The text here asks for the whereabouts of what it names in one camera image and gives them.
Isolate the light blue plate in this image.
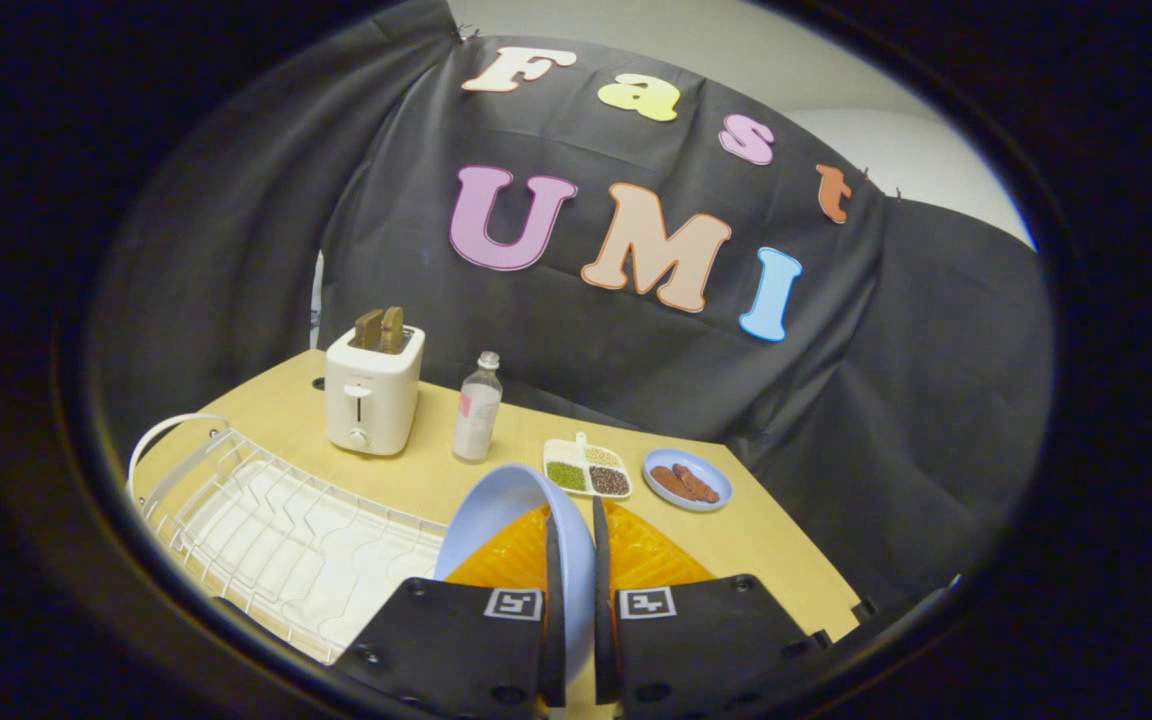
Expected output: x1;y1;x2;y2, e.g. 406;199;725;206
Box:
433;463;597;691

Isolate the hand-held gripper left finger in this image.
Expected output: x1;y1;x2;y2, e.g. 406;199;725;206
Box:
334;503;569;720

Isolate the small blue dish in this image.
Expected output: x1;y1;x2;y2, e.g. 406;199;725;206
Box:
642;448;734;513

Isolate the white wire dish rack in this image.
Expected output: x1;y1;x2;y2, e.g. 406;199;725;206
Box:
126;413;449;665

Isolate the brown sausage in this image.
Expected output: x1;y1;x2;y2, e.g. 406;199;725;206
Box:
650;465;699;501
672;463;722;504

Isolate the white divided condiment tray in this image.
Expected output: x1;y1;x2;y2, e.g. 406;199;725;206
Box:
543;432;633;500

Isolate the clear plastic bottle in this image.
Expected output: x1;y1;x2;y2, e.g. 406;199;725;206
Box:
452;351;504;464

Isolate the white toaster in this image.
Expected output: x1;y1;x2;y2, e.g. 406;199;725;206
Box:
324;322;427;457

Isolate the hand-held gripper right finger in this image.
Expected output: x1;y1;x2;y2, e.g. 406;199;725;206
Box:
592;497;829;720

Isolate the black backdrop cloth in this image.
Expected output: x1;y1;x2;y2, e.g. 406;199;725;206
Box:
86;0;1055;611

